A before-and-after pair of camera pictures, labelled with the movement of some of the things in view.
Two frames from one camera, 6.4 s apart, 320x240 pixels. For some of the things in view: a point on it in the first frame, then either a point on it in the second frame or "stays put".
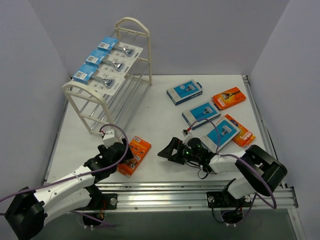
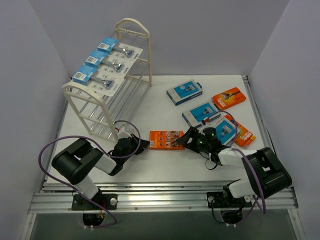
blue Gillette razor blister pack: x=112 y=46 stays put
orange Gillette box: x=228 y=98 stays put
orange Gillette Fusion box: x=139 y=148 → x=165 y=140
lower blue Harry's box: x=206 y=110 stays put
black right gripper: x=179 y=151 → x=194 y=139
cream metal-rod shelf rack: x=101 y=112 stays put
